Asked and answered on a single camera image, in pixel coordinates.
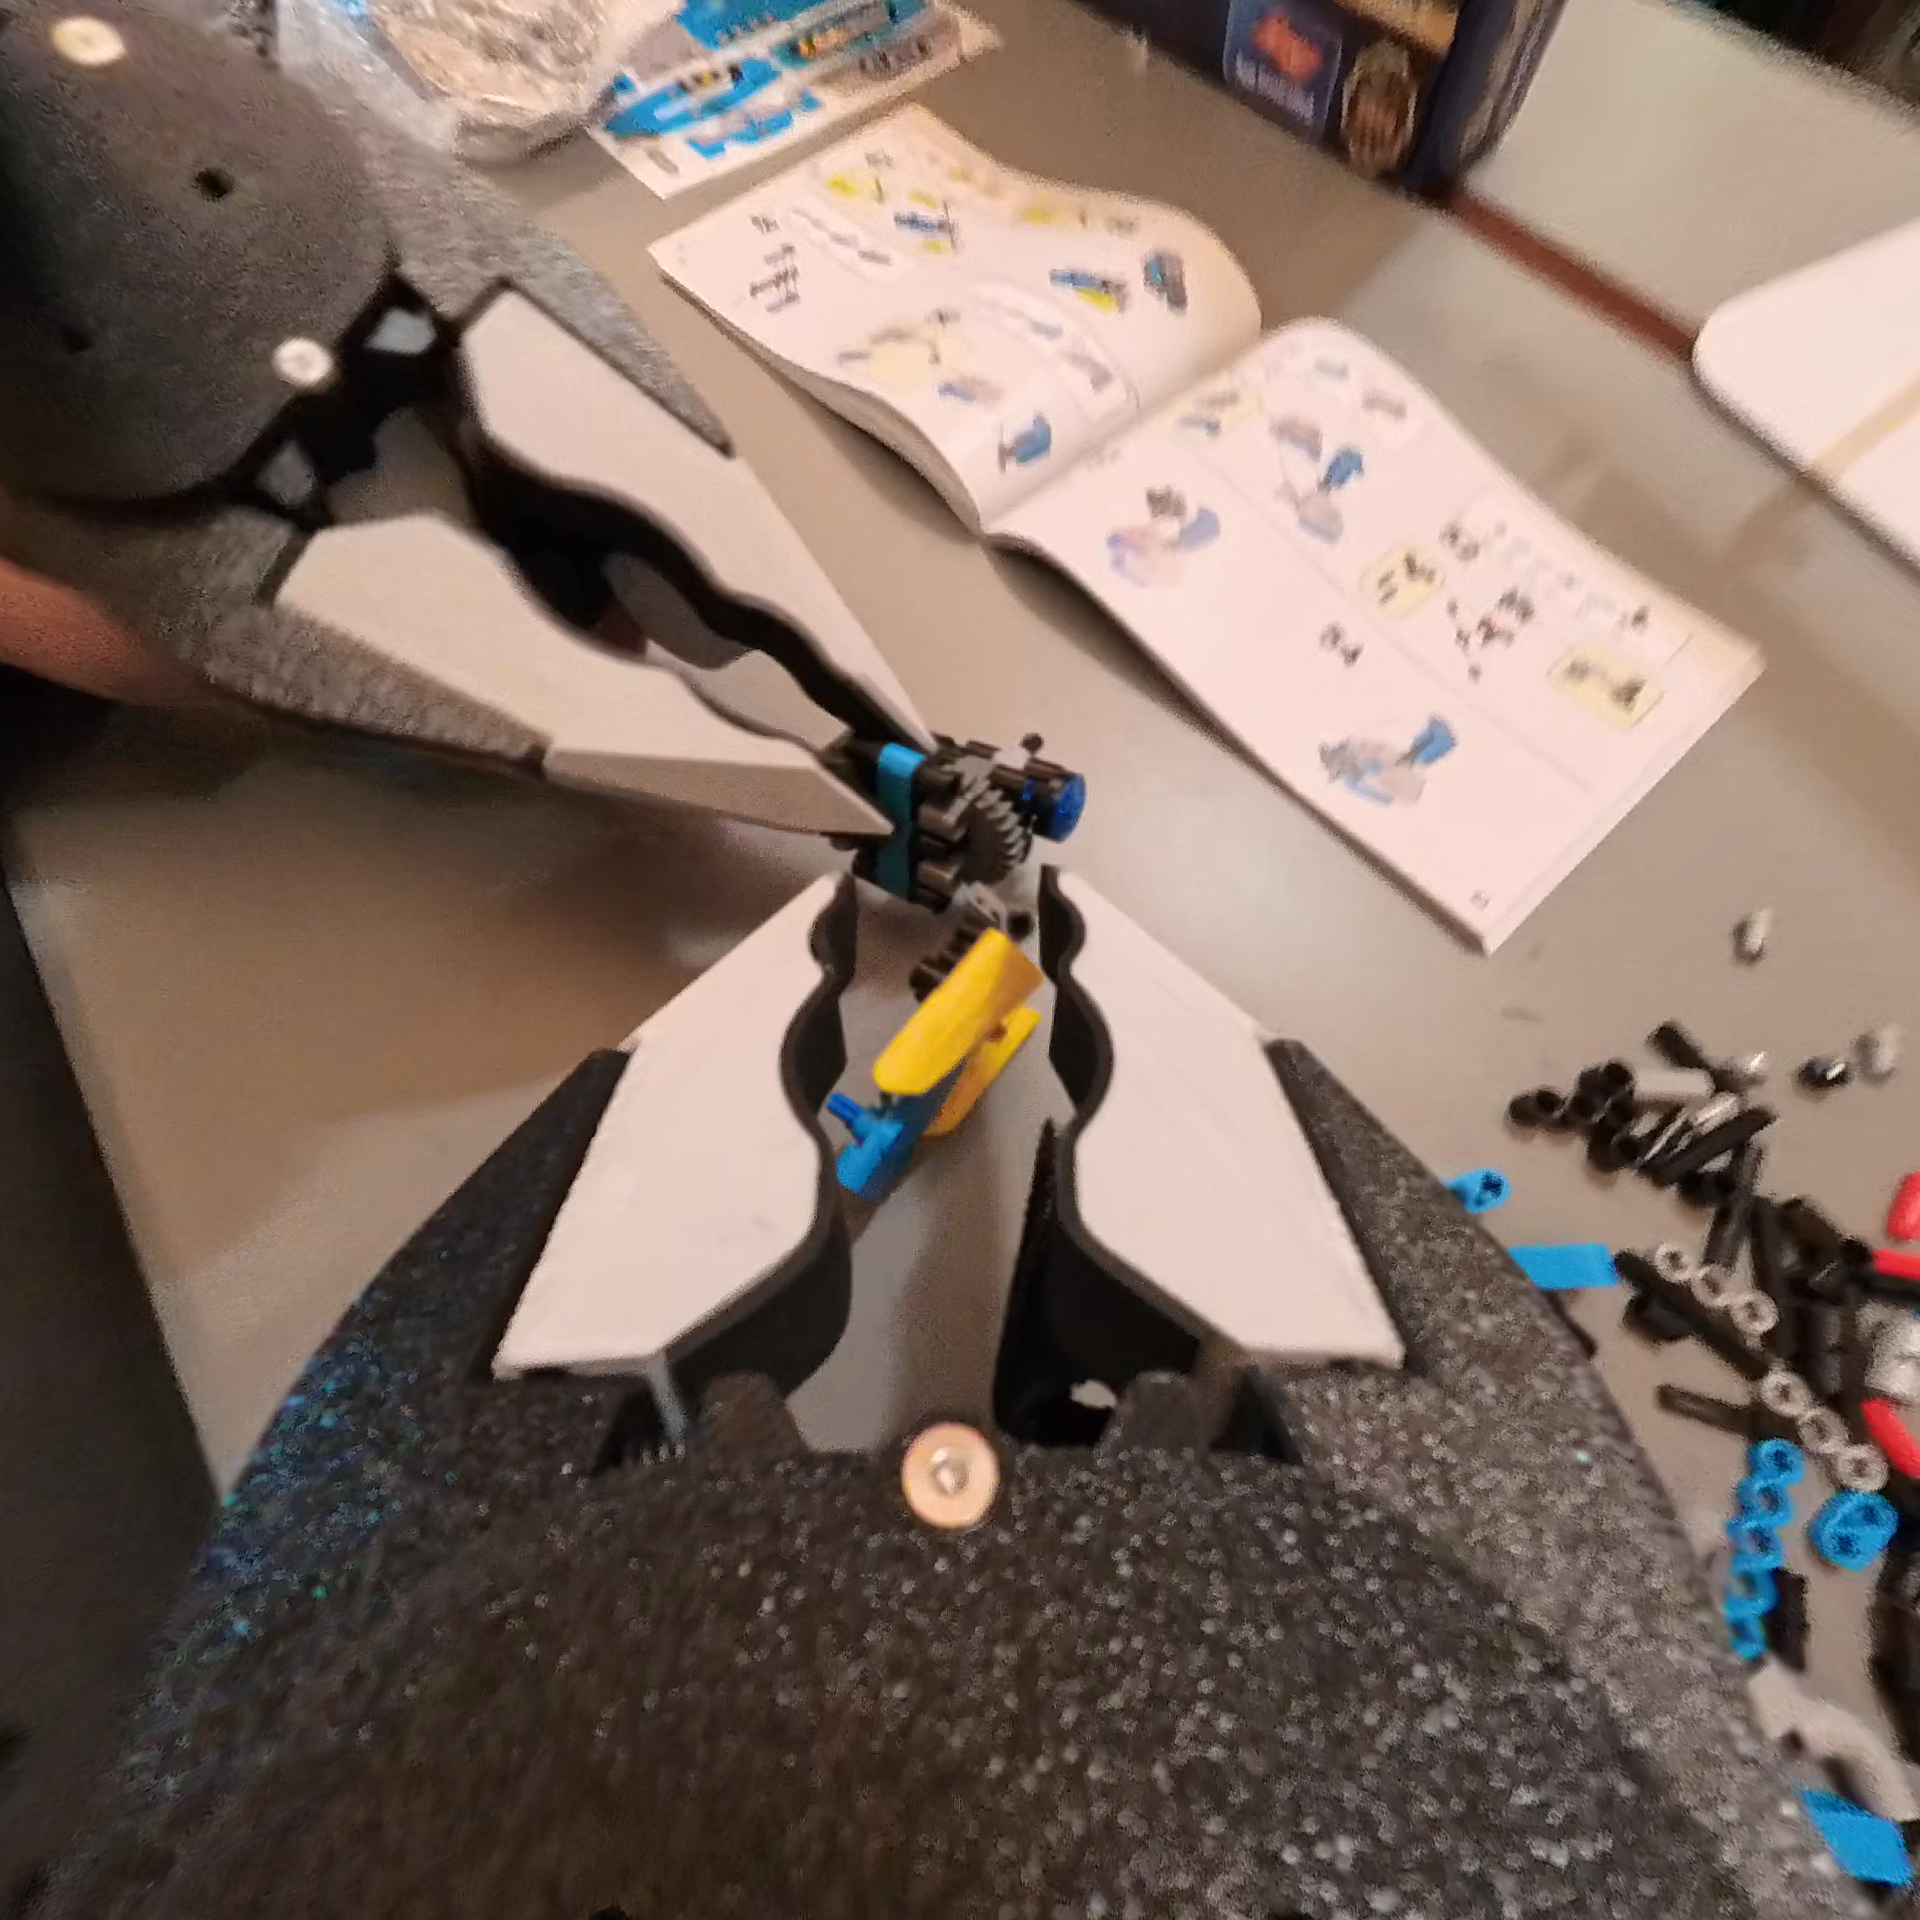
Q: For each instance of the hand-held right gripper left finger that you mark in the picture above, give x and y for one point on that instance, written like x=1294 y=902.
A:
x=675 y=1201

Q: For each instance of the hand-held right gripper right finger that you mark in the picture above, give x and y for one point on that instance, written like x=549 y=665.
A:
x=1231 y=1201

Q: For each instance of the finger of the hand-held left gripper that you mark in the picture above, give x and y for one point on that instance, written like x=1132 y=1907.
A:
x=510 y=646
x=646 y=498

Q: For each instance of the yellow blue brick assembly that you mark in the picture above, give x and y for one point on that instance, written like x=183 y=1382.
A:
x=947 y=1053

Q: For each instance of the black blue brick assembly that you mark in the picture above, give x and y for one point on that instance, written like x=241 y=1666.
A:
x=976 y=805

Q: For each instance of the grey desk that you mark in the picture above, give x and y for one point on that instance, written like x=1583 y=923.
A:
x=392 y=991

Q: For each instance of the person's left hand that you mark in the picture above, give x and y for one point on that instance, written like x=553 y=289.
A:
x=76 y=637

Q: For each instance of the clear plastic bag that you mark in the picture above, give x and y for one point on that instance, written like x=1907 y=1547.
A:
x=497 y=61

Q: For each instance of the blue white leaflet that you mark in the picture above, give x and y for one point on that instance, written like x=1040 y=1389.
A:
x=780 y=77

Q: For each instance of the pile of loose brick parts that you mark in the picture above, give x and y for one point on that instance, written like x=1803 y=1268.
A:
x=1772 y=1260

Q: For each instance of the building instruction booklet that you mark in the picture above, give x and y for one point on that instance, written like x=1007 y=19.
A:
x=1200 y=452

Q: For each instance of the dark blue toy set box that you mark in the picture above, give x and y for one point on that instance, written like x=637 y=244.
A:
x=1351 y=77

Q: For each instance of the white stand base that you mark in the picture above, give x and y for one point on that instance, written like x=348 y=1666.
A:
x=1831 y=375

